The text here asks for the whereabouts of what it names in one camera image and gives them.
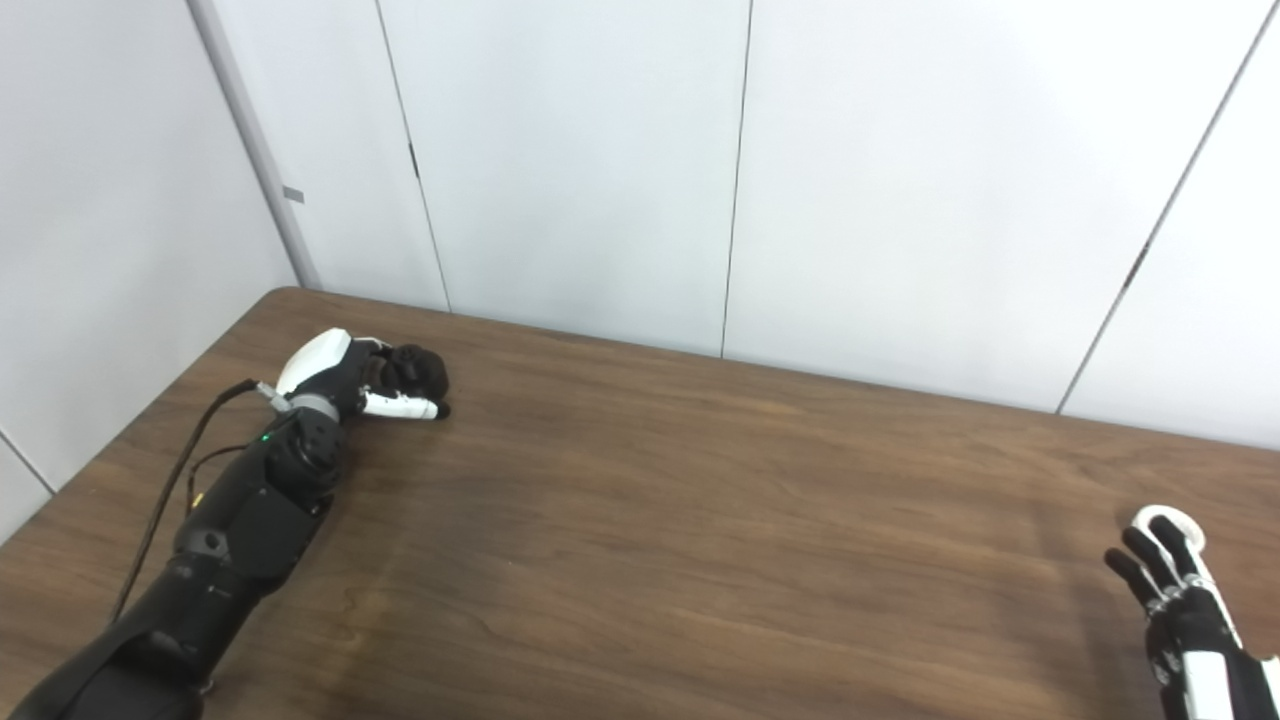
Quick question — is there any thin black left arm wire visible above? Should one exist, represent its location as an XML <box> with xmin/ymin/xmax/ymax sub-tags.
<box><xmin>185</xmin><ymin>443</ymin><xmax>253</xmax><ymax>513</ymax></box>

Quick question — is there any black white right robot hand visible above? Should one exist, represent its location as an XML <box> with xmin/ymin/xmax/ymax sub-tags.
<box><xmin>1105</xmin><ymin>515</ymin><xmax>1280</xmax><ymax>720</ymax></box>

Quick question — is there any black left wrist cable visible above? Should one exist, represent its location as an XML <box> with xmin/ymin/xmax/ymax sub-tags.
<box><xmin>110</xmin><ymin>378</ymin><xmax>291</xmax><ymax>623</ymax></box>

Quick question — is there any white ring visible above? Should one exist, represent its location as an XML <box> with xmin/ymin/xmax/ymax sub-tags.
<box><xmin>1132</xmin><ymin>505</ymin><xmax>1207</xmax><ymax>556</ymax></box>

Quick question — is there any gray wall corner trim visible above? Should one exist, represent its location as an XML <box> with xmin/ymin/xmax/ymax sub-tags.
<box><xmin>188</xmin><ymin>0</ymin><xmax>322</xmax><ymax>291</ymax></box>

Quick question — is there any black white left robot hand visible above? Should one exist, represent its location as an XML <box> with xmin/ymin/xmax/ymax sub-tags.
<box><xmin>275</xmin><ymin>328</ymin><xmax>451</xmax><ymax>421</ymax></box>

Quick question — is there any round black part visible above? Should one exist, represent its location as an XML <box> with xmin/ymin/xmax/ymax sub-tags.
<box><xmin>385</xmin><ymin>345</ymin><xmax>451</xmax><ymax>401</ymax></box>

